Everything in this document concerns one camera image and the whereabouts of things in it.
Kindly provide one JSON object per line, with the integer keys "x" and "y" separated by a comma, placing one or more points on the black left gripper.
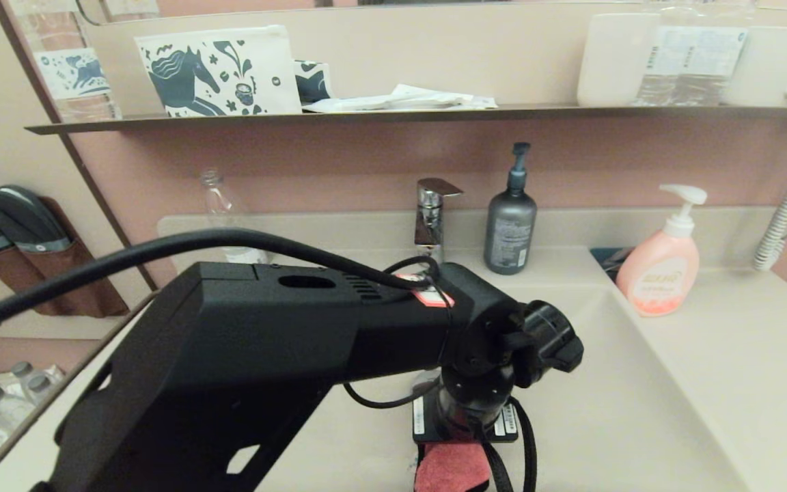
{"x": 434, "y": 430}

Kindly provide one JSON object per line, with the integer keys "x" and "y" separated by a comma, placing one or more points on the pink cloth black trim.
{"x": 451, "y": 471}

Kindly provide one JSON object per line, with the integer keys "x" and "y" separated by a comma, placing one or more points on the chrome faucet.
{"x": 429, "y": 225}

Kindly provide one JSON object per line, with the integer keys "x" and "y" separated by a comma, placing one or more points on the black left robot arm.
{"x": 264, "y": 342}

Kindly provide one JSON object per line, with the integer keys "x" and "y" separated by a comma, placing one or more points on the beige sink basin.
{"x": 639, "y": 410}

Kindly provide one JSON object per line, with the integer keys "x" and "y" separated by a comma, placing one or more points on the dark grey pump bottle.
{"x": 509, "y": 232}

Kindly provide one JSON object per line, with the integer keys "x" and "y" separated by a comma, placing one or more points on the dark blue packet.
{"x": 609, "y": 260}

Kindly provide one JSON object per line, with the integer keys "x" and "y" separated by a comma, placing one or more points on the pink soap pump bottle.
{"x": 658, "y": 273}

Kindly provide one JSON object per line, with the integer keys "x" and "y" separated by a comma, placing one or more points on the slim clear plastic bottle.
{"x": 219, "y": 198}

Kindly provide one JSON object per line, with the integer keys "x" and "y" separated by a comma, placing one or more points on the white paper packets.
{"x": 400, "y": 101}

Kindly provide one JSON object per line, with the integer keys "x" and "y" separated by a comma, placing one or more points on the small blue white pouch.
{"x": 313, "y": 82}

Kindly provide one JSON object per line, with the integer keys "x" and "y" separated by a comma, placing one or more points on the white pouch blue horse print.
{"x": 229, "y": 68}

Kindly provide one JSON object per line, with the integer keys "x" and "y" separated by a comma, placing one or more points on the clear bottle white label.
{"x": 721, "y": 61}
{"x": 667, "y": 61}

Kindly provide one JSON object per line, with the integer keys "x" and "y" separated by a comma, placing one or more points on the large clear bottle horse label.
{"x": 72, "y": 75}

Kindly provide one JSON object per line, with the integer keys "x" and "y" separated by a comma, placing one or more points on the dark metal wall shelf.
{"x": 366, "y": 117}

